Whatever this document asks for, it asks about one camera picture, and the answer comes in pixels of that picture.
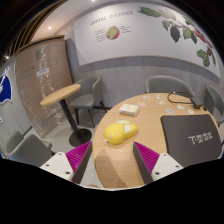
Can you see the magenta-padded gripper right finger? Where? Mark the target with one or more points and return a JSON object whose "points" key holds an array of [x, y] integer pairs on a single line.
{"points": [[148, 158]]}

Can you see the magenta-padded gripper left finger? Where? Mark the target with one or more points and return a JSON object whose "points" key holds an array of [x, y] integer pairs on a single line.
{"points": [[77, 158]]}

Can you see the black mouse pad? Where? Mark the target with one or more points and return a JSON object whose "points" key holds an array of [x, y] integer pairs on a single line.
{"points": [[190, 140]]}

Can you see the grey upholstered chair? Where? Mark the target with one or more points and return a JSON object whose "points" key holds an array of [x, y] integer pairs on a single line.
{"points": [[87, 88], [166, 84], [28, 150], [215, 100]]}

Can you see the small white sticker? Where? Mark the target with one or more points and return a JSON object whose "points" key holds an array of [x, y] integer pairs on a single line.
{"points": [[145, 97], [170, 110], [141, 104], [159, 96], [181, 107], [161, 102], [190, 111]]}

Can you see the small white box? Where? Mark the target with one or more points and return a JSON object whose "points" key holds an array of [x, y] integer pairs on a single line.
{"points": [[128, 109]]}

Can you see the flat black hub box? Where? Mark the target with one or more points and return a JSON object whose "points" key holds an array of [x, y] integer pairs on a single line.
{"points": [[197, 102]]}

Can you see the round wooden pedestal table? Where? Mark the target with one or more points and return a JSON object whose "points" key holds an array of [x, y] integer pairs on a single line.
{"points": [[61, 94]]}

